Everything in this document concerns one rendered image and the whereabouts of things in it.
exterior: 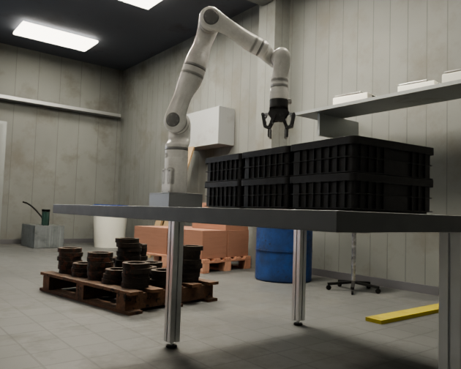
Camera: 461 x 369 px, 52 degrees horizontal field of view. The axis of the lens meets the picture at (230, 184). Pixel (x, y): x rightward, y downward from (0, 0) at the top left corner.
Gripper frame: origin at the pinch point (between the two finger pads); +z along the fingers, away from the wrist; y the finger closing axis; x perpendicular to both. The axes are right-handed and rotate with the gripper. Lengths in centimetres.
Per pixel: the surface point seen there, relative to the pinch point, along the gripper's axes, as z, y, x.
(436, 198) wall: 13, 115, 275
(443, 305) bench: 54, 51, -48
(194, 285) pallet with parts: 86, -77, 152
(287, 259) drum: 76, -21, 288
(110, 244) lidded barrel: 94, -355, 572
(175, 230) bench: 41, -56, 42
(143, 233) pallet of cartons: 61, -210, 373
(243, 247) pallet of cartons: 73, -85, 388
